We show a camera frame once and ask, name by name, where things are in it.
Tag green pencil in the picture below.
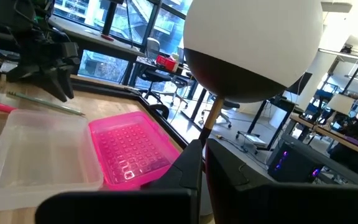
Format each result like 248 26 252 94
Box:
6 90 86 117

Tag grey mesh office chair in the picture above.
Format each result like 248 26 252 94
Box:
137 37 173 105

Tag clear pencil box pink lid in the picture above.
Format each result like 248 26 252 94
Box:
0 108 181 212

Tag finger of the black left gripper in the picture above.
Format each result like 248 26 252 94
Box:
37 72 69 103
57 67 75 100

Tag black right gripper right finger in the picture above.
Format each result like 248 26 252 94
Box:
205 138 358 224

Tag wooden desk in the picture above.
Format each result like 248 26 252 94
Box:
289 112 358 160

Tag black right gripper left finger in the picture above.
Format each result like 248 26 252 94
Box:
35 139 203 224

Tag black office chair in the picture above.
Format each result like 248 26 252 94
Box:
199 95 241 129
169 73 197 110

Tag black computer tower purple lights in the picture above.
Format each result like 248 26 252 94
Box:
267 141 326 184

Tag red box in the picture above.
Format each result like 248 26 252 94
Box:
155 54 179 73

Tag black vertical post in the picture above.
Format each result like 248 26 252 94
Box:
101 0 120 37

